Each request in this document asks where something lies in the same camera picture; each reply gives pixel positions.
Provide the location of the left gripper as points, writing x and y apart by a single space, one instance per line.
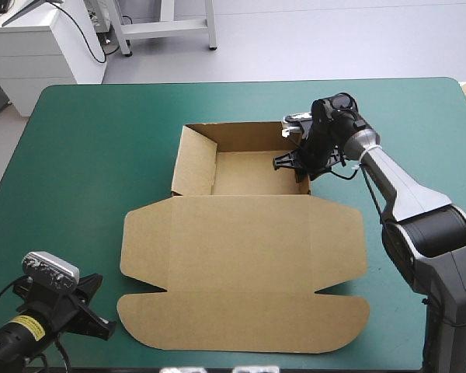
48 307

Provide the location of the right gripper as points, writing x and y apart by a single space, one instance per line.
320 149

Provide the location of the brown cardboard box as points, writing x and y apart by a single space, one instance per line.
240 264

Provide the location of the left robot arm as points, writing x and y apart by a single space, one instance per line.
11 342

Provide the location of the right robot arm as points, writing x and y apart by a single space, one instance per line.
423 233

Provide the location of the white cabinet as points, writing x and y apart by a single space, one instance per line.
42 58

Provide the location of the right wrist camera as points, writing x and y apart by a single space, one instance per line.
296 118

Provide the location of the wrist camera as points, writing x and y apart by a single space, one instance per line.
50 269
296 118

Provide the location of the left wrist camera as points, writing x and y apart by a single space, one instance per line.
50 269

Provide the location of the grey metal frame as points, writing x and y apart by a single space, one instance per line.
167 29

